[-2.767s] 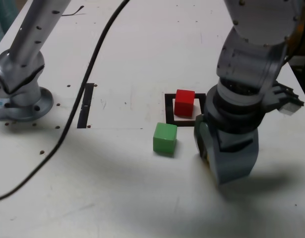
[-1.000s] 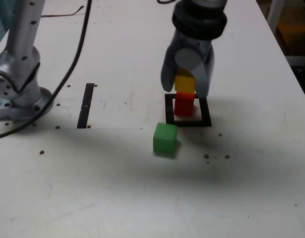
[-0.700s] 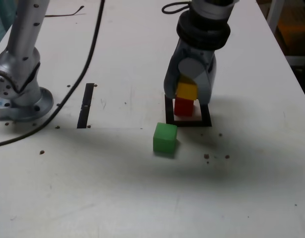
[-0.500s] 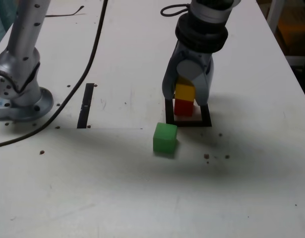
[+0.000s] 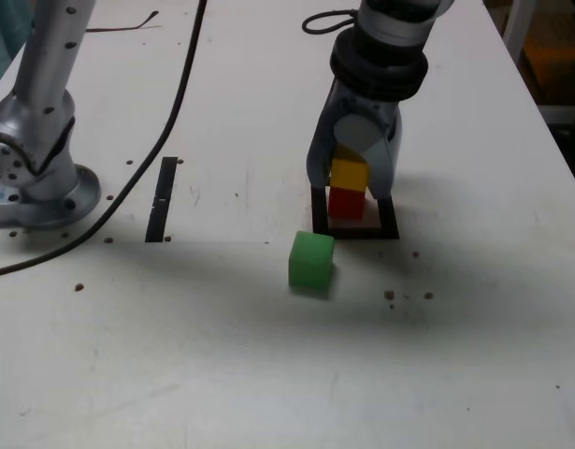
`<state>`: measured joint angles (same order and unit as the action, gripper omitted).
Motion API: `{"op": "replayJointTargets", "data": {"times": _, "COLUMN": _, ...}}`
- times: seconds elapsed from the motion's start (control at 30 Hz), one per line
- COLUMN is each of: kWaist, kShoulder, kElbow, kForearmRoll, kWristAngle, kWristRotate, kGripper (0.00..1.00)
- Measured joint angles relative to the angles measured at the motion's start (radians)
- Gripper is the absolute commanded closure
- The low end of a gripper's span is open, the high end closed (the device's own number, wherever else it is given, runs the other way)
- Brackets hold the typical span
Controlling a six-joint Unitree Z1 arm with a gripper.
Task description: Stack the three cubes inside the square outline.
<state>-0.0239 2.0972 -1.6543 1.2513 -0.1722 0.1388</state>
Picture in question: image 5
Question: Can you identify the black looped wrist cable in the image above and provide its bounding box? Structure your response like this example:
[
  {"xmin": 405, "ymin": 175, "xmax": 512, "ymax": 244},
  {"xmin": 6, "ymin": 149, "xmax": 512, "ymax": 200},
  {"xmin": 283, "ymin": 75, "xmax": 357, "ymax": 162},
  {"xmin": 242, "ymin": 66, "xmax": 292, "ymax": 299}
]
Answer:
[{"xmin": 301, "ymin": 9, "xmax": 361, "ymax": 35}]

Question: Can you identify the green cube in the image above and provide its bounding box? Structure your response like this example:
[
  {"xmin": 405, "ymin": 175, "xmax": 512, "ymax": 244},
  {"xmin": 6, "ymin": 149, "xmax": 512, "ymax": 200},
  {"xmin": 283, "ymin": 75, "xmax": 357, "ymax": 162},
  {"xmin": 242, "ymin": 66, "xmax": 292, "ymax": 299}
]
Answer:
[{"xmin": 287, "ymin": 230, "xmax": 336, "ymax": 300}]

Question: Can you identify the teal cloth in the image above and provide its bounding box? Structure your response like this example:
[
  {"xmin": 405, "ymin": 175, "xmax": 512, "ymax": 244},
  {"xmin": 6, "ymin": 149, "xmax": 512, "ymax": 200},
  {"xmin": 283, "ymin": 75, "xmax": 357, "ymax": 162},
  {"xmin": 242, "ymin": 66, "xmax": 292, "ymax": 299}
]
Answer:
[{"xmin": 0, "ymin": 0, "xmax": 36, "ymax": 94}]

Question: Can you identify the thick black cable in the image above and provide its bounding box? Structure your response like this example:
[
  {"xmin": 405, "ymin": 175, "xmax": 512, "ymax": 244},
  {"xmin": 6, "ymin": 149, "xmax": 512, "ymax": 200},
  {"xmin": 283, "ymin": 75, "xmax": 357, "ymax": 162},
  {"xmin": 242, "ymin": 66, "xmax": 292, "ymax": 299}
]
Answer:
[{"xmin": 0, "ymin": 0, "xmax": 208, "ymax": 280}]

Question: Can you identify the red cube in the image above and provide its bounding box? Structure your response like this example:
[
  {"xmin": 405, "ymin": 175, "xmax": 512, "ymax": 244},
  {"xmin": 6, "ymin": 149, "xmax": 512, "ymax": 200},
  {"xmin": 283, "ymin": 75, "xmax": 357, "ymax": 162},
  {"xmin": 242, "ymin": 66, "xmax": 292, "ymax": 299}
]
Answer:
[{"xmin": 327, "ymin": 186, "xmax": 366, "ymax": 220}]

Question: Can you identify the black tape square outline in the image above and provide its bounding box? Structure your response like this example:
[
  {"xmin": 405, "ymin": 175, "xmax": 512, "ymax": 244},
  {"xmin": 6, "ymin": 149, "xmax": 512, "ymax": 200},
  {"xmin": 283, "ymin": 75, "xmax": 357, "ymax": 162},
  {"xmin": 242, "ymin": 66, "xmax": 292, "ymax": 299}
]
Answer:
[{"xmin": 309, "ymin": 184, "xmax": 400, "ymax": 241}]

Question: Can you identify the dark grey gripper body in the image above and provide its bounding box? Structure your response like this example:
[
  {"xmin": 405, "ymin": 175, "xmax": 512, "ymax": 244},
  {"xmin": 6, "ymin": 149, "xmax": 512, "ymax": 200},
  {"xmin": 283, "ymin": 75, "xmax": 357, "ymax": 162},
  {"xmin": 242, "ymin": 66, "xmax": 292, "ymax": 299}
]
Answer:
[{"xmin": 336, "ymin": 83, "xmax": 403, "ymax": 121}]

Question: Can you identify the black tape strip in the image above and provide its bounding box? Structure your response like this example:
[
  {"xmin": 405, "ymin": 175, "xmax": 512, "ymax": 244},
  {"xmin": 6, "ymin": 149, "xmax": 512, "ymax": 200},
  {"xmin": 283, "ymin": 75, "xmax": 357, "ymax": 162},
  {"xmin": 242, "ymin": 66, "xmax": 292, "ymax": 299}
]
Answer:
[{"xmin": 145, "ymin": 156, "xmax": 180, "ymax": 244}]

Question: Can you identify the yellow cube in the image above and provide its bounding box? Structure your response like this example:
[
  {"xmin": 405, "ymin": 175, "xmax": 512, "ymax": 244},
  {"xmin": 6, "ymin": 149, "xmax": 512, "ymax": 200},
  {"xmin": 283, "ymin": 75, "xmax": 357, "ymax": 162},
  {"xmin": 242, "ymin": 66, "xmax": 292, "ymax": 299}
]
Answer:
[{"xmin": 330, "ymin": 144, "xmax": 368, "ymax": 193}]

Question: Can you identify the thin dark wire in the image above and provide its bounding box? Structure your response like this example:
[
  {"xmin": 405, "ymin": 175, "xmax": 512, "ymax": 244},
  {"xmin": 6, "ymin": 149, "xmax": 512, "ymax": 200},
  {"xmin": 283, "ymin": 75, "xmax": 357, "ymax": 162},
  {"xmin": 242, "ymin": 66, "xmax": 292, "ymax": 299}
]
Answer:
[{"xmin": 85, "ymin": 11, "xmax": 160, "ymax": 34}]

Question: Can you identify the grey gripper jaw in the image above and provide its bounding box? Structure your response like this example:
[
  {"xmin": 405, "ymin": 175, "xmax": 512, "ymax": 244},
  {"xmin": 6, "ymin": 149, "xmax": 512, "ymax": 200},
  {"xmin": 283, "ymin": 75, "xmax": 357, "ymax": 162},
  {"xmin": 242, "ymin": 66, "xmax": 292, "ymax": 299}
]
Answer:
[
  {"xmin": 334, "ymin": 114, "xmax": 404, "ymax": 201},
  {"xmin": 305, "ymin": 86, "xmax": 349, "ymax": 188}
]

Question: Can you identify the white frame leg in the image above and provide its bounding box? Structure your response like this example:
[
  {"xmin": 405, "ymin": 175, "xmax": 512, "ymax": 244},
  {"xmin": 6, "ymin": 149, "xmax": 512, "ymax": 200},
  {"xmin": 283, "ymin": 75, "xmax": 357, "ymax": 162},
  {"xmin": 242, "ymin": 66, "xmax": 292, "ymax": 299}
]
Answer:
[{"xmin": 501, "ymin": 0, "xmax": 539, "ymax": 65}]

